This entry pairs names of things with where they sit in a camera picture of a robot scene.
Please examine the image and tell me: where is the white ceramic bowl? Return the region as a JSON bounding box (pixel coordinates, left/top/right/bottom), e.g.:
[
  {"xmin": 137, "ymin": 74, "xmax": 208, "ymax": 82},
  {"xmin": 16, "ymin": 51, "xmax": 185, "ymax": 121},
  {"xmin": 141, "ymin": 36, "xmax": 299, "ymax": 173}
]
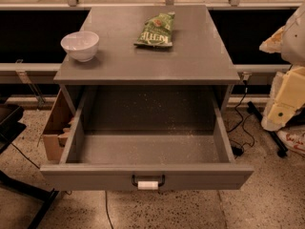
[{"xmin": 60, "ymin": 31, "xmax": 99, "ymax": 62}]

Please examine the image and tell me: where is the grey drawer cabinet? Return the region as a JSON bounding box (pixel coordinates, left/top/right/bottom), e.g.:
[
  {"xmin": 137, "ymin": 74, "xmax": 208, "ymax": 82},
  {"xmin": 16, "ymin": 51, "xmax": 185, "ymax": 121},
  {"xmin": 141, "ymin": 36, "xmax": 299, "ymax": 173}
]
[{"xmin": 54, "ymin": 5, "xmax": 239, "ymax": 108}]

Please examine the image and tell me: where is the black floor cable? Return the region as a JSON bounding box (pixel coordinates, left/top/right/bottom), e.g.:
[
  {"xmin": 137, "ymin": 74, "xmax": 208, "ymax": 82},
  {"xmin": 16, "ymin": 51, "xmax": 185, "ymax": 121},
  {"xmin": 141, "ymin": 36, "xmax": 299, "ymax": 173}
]
[{"xmin": 104, "ymin": 190, "xmax": 114, "ymax": 229}]

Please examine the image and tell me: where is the green chip bag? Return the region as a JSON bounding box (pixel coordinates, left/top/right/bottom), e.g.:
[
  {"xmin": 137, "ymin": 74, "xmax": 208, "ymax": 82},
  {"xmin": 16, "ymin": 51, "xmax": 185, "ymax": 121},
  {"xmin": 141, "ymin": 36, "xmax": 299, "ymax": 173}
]
[{"xmin": 133, "ymin": 11, "xmax": 175, "ymax": 48}]

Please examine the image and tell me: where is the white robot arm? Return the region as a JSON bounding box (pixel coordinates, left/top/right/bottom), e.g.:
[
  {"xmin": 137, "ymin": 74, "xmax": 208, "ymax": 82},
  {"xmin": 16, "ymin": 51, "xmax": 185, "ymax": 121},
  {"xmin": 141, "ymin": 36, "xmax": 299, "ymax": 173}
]
[{"xmin": 259, "ymin": 4, "xmax": 305, "ymax": 131}]

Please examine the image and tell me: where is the black stand left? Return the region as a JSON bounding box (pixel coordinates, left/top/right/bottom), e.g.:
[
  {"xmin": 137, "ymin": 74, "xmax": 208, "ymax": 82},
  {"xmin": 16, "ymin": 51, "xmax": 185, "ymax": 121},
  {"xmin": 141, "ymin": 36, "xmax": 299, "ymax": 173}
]
[{"xmin": 0, "ymin": 104, "xmax": 58, "ymax": 229}]

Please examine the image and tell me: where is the black power cable right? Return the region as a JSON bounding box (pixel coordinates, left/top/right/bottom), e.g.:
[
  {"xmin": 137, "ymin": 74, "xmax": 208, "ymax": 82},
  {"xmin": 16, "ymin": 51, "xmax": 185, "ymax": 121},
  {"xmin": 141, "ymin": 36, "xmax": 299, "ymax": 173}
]
[{"xmin": 226, "ymin": 79, "xmax": 255, "ymax": 157}]

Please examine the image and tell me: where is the brown cardboard box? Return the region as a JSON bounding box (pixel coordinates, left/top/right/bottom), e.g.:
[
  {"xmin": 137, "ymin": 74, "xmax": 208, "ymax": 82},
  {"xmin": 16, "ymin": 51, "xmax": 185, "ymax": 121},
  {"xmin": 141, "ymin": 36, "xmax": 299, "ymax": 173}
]
[{"xmin": 43, "ymin": 92, "xmax": 73, "ymax": 161}]

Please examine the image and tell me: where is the grey top drawer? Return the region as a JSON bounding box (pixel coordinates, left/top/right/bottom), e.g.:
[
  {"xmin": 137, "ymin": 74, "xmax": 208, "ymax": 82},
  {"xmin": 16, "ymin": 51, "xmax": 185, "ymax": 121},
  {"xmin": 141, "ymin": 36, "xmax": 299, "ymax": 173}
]
[{"xmin": 41, "ymin": 87, "xmax": 254, "ymax": 191}]

